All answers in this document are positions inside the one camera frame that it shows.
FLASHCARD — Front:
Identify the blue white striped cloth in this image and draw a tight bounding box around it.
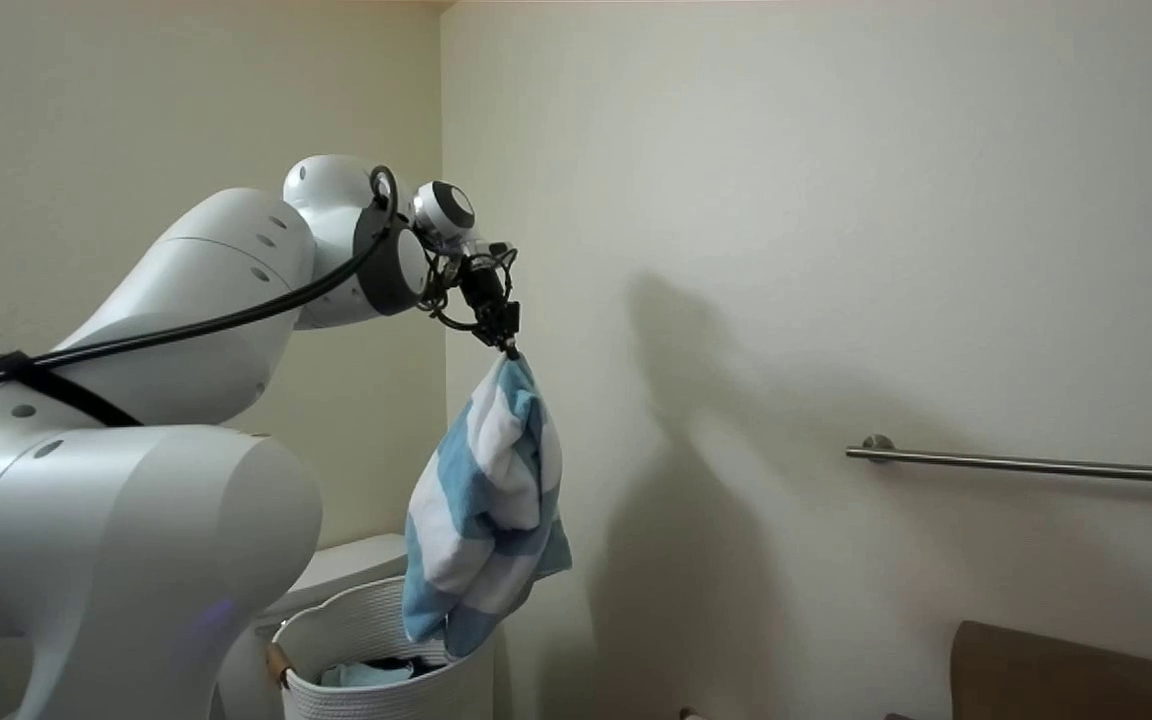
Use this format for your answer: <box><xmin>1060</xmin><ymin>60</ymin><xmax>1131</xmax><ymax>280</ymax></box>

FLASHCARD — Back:
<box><xmin>398</xmin><ymin>353</ymin><xmax>576</xmax><ymax>662</ymax></box>

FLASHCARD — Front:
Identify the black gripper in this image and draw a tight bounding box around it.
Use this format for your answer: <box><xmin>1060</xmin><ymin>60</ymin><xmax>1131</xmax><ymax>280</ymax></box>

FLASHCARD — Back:
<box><xmin>450</xmin><ymin>240</ymin><xmax>529</xmax><ymax>356</ymax></box>

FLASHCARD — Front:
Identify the chrome wall grab bar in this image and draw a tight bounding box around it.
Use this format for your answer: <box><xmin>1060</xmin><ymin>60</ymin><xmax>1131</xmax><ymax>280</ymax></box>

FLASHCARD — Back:
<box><xmin>843</xmin><ymin>431</ymin><xmax>1152</xmax><ymax>490</ymax></box>

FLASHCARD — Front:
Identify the brown sofa armchair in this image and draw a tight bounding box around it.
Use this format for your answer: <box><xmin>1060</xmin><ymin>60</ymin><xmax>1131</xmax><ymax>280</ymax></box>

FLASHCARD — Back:
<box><xmin>947</xmin><ymin>614</ymin><xmax>1152</xmax><ymax>720</ymax></box>

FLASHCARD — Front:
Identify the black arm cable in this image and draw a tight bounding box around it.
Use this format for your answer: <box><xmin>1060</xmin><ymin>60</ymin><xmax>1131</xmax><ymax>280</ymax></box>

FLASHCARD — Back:
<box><xmin>0</xmin><ymin>163</ymin><xmax>405</xmax><ymax>413</ymax></box>

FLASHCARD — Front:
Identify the white laundry basket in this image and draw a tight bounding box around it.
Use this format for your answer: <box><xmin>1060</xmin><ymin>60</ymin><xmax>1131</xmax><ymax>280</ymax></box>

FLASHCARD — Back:
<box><xmin>270</xmin><ymin>572</ymin><xmax>506</xmax><ymax>720</ymax></box>

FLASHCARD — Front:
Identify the light blue cloth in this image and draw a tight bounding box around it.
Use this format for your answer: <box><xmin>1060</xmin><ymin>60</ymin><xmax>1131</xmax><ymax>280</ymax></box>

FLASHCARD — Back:
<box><xmin>316</xmin><ymin>651</ymin><xmax>438</xmax><ymax>692</ymax></box>

